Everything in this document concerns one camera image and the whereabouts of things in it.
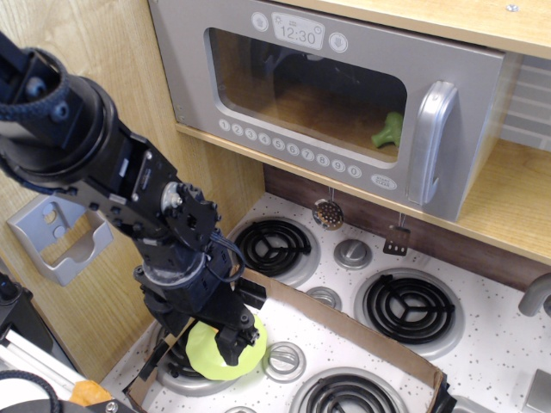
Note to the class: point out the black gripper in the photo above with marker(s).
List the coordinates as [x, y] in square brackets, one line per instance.
[173, 298]

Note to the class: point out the grey toy microwave door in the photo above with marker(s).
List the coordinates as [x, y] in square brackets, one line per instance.
[311, 89]

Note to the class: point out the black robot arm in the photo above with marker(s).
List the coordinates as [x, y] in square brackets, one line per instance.
[61, 135]

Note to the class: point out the green toy plate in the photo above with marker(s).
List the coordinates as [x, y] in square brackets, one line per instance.
[205, 358]

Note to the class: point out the grey front stove knob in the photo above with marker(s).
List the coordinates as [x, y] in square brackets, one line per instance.
[284, 362]

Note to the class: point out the grey stove knob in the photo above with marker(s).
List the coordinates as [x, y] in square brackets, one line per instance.
[326, 296]
[284, 362]
[353, 254]

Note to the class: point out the front left black burner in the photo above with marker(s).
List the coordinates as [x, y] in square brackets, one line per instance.
[177, 362]

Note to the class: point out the black burner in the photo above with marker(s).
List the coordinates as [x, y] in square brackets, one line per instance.
[273, 247]
[409, 310]
[177, 362]
[346, 392]

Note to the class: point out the brown cardboard box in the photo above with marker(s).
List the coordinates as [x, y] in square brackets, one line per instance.
[332, 343]

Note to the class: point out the back left black burner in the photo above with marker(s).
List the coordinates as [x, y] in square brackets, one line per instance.
[273, 247]

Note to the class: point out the grey middle stove knob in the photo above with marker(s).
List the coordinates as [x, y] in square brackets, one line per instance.
[326, 296]

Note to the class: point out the front right black burner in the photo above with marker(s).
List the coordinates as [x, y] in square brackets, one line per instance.
[346, 392]

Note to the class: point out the grey back stove knob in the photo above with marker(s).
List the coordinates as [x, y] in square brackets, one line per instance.
[353, 254]

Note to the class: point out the orange object bottom left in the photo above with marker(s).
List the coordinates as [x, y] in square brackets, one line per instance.
[88, 392]

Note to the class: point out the hanging toy strainer spoon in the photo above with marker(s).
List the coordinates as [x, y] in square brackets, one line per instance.
[327, 213]

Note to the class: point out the back right black burner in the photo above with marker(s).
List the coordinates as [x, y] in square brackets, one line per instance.
[409, 310]

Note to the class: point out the hanging black toy spatula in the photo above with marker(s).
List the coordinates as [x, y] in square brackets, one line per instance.
[397, 238]

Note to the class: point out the black equipment at left edge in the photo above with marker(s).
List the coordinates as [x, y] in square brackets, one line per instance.
[19, 315]

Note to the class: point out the green toy broccoli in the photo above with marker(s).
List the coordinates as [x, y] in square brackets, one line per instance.
[391, 132]

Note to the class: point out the wooden shelf unit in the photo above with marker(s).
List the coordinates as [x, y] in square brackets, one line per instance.
[509, 204]

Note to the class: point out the grey toy faucet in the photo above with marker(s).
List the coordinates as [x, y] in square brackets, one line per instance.
[536, 297]

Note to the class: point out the grey wall phone holder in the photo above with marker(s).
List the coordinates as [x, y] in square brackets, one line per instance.
[60, 237]

